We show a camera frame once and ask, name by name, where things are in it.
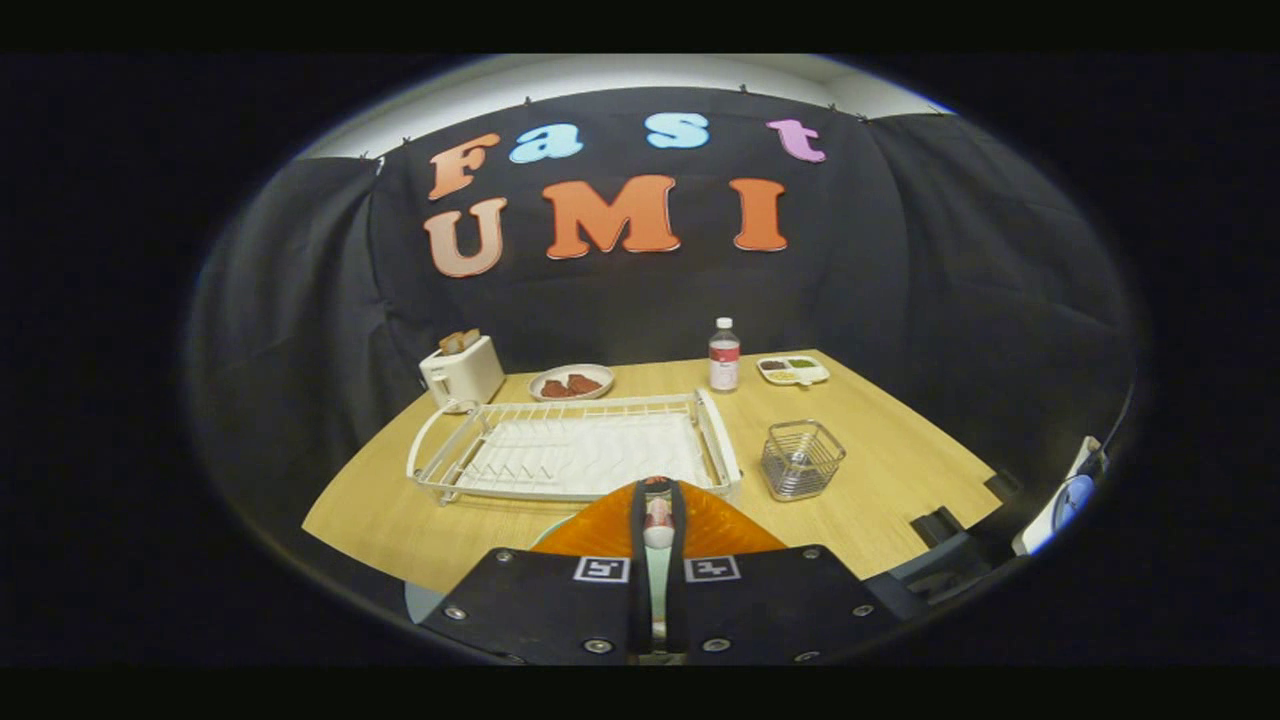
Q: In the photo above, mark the black table clamp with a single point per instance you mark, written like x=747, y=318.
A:
x=1002, y=485
x=937, y=525

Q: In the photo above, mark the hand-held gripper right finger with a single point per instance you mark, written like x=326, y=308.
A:
x=679, y=530

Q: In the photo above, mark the white toaster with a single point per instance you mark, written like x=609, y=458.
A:
x=465, y=378

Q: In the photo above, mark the white divided dish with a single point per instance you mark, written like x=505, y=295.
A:
x=792, y=371

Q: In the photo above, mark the brown toast slices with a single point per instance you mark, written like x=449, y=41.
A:
x=458, y=342

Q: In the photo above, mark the black backdrop cloth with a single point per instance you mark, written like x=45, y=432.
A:
x=900, y=250

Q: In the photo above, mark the brown meat patty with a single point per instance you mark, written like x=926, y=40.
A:
x=555, y=389
x=584, y=384

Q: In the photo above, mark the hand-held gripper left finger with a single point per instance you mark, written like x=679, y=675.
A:
x=637, y=530

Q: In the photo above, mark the small white plate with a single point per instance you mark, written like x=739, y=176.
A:
x=600, y=372

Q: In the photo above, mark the clear bottle red label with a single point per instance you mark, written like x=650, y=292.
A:
x=724, y=365

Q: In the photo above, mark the pale green plate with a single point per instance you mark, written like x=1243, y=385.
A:
x=657, y=590

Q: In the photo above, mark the white device blue circle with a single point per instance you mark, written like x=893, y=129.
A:
x=1045, y=525

